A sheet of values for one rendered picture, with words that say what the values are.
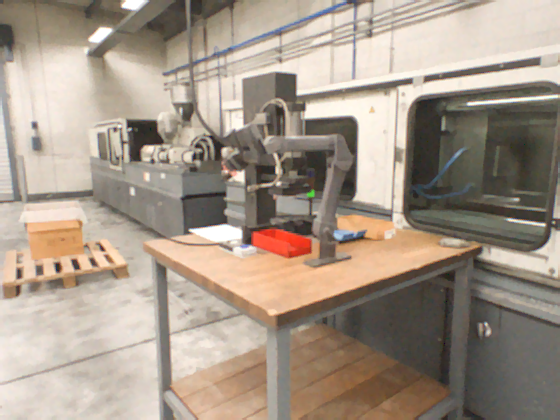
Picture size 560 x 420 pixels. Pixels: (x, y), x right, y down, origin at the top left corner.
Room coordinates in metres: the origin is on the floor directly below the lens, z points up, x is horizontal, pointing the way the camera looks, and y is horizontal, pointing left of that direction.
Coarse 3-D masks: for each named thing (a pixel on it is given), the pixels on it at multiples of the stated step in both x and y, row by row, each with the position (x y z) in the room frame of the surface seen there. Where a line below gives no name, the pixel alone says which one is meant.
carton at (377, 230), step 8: (344, 216) 1.99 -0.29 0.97; (352, 216) 2.02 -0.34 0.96; (360, 216) 1.99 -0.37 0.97; (344, 224) 1.92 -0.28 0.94; (352, 224) 1.88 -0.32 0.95; (360, 224) 1.84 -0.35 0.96; (368, 224) 1.81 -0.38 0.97; (376, 224) 1.91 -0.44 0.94; (384, 224) 1.88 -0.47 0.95; (392, 224) 1.84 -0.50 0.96; (368, 232) 1.81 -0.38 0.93; (376, 232) 1.77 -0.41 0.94; (384, 232) 1.88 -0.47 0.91; (392, 232) 1.83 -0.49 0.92; (376, 240) 1.77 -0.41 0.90
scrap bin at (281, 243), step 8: (256, 232) 1.69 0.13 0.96; (264, 232) 1.72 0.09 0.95; (272, 232) 1.75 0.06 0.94; (280, 232) 1.72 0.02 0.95; (288, 232) 1.68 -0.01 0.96; (256, 240) 1.66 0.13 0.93; (264, 240) 1.61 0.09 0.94; (272, 240) 1.57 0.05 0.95; (280, 240) 1.72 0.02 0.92; (288, 240) 1.67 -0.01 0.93; (296, 240) 1.63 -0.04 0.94; (304, 240) 1.59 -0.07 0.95; (264, 248) 1.61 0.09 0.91; (272, 248) 1.57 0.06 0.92; (280, 248) 1.53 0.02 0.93; (288, 248) 1.49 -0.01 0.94; (296, 248) 1.62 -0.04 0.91; (304, 248) 1.54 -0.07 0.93; (288, 256) 1.49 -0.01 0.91; (296, 256) 1.51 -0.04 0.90
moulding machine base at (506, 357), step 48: (240, 192) 3.53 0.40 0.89; (432, 288) 1.92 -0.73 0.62; (480, 288) 1.71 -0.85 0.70; (528, 288) 1.58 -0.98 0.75; (384, 336) 2.16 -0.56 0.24; (432, 336) 1.91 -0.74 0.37; (480, 336) 1.68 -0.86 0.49; (528, 336) 1.56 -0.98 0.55; (480, 384) 1.70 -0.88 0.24; (528, 384) 1.55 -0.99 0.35
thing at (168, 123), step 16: (176, 96) 6.30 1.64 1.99; (176, 112) 6.50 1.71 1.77; (192, 112) 6.44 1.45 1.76; (160, 128) 5.96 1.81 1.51; (176, 128) 6.05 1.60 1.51; (192, 128) 5.92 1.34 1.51; (144, 160) 6.49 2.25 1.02; (160, 160) 5.91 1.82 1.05; (176, 160) 5.40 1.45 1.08; (192, 160) 5.16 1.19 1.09
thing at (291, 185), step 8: (288, 168) 1.87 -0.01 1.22; (296, 168) 1.86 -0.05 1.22; (264, 176) 1.99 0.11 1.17; (272, 176) 1.93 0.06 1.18; (280, 176) 1.89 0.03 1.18; (288, 176) 1.90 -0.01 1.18; (296, 176) 1.86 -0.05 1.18; (280, 184) 1.87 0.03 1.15; (288, 184) 1.82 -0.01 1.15; (296, 184) 1.85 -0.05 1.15; (304, 184) 1.88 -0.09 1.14; (272, 192) 1.83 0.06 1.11; (280, 192) 1.78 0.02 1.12; (288, 192) 1.80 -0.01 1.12; (296, 192) 1.83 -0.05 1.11; (304, 192) 1.86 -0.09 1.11
